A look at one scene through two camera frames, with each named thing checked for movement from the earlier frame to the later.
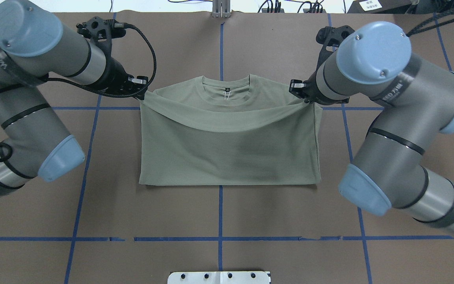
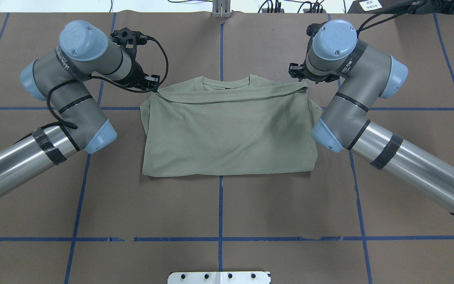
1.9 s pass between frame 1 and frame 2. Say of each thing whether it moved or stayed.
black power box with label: stayed
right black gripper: moved
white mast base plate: stayed
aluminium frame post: stayed
